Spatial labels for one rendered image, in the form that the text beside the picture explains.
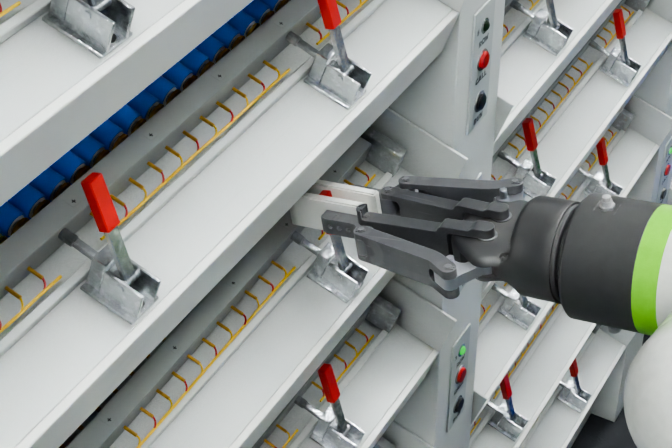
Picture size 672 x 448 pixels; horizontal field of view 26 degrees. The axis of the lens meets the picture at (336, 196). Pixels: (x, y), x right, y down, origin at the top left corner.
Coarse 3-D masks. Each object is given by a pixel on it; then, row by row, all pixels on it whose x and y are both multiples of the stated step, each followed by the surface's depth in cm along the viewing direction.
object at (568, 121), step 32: (640, 0) 188; (608, 32) 184; (640, 32) 186; (576, 64) 178; (608, 64) 178; (640, 64) 178; (544, 96) 168; (576, 96) 174; (608, 96) 175; (544, 128) 167; (576, 128) 170; (608, 128) 178; (512, 160) 160; (544, 160) 164; (576, 160) 166; (544, 192) 159
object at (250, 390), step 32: (384, 128) 129; (416, 128) 127; (384, 160) 128; (416, 160) 129; (448, 160) 127; (288, 256) 119; (352, 256) 122; (256, 288) 116; (320, 288) 118; (224, 320) 113; (288, 320) 115; (320, 320) 116; (352, 320) 120; (256, 352) 112; (288, 352) 113; (320, 352) 115; (224, 384) 109; (256, 384) 110; (288, 384) 111; (160, 416) 106; (192, 416) 106; (224, 416) 107; (256, 416) 108
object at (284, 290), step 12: (384, 180) 128; (324, 240) 121; (312, 264) 119; (300, 276) 118; (288, 288) 116; (276, 300) 115; (264, 312) 114; (252, 324) 113; (240, 336) 112; (228, 348) 111; (216, 360) 110; (204, 384) 108; (192, 396) 107; (180, 408) 106; (168, 420) 105; (156, 432) 104; (144, 444) 103
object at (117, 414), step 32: (352, 160) 126; (288, 224) 118; (256, 256) 115; (224, 288) 112; (192, 320) 109; (160, 352) 106; (192, 352) 110; (128, 384) 104; (160, 384) 106; (192, 384) 107; (96, 416) 101; (128, 416) 102
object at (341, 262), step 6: (324, 192) 115; (330, 192) 115; (330, 234) 116; (336, 240) 116; (336, 246) 116; (342, 246) 117; (336, 252) 116; (342, 252) 117; (336, 258) 117; (342, 258) 117; (336, 264) 118; (342, 264) 117; (348, 264) 118; (342, 270) 117
